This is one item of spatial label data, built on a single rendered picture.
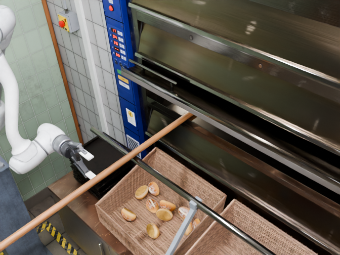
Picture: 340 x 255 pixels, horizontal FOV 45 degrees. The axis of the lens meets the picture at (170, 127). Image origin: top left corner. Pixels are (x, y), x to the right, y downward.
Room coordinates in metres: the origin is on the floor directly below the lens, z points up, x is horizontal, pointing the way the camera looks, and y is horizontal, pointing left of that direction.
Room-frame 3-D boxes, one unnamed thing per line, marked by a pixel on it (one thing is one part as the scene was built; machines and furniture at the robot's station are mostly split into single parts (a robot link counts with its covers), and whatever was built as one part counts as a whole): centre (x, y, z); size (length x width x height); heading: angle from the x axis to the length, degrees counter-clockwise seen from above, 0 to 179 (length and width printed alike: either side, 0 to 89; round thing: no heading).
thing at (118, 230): (1.46, 0.09, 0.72); 0.56 x 0.49 x 0.28; 40
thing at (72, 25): (2.30, 0.54, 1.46); 0.10 x 0.07 x 0.10; 42
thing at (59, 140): (1.50, 0.51, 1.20); 0.09 x 0.06 x 0.09; 132
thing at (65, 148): (1.44, 0.46, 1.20); 0.09 x 0.07 x 0.08; 42
